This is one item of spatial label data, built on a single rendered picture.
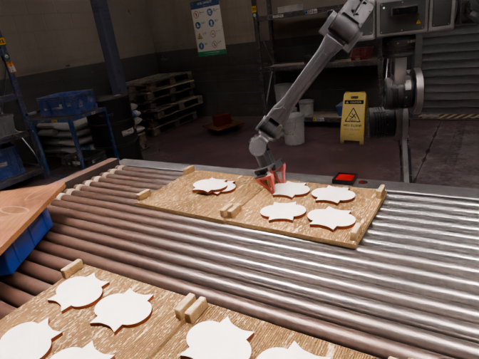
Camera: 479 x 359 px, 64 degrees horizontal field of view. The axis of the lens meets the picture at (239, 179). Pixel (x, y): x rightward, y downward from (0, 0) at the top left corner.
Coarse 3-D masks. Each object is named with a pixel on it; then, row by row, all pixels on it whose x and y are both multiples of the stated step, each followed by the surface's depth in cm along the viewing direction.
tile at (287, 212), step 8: (264, 208) 122; (272, 208) 121; (280, 208) 120; (288, 208) 120; (296, 208) 119; (304, 208) 118; (264, 216) 117; (272, 216) 116; (280, 216) 116; (288, 216) 115; (296, 216) 115
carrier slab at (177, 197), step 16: (192, 176) 161; (208, 176) 159; (224, 176) 156; (240, 176) 154; (160, 192) 149; (176, 192) 147; (192, 192) 144; (240, 192) 139; (256, 192) 137; (160, 208) 136; (176, 208) 133; (192, 208) 131; (208, 208) 130
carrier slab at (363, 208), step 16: (368, 192) 125; (256, 208) 125; (320, 208) 120; (336, 208) 118; (352, 208) 117; (368, 208) 116; (240, 224) 118; (256, 224) 115; (272, 224) 114; (288, 224) 112; (304, 224) 111; (368, 224) 108; (320, 240) 104; (336, 240) 101
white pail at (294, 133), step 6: (294, 114) 502; (300, 114) 498; (288, 120) 481; (294, 120) 479; (300, 120) 482; (288, 126) 485; (294, 126) 482; (300, 126) 485; (288, 132) 489; (294, 132) 486; (300, 132) 488; (288, 138) 492; (294, 138) 489; (300, 138) 490; (288, 144) 496; (294, 144) 492; (300, 144) 493
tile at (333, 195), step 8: (312, 192) 128; (320, 192) 127; (328, 192) 127; (336, 192) 126; (344, 192) 125; (352, 192) 124; (320, 200) 123; (328, 200) 122; (336, 200) 120; (344, 200) 120; (352, 200) 121
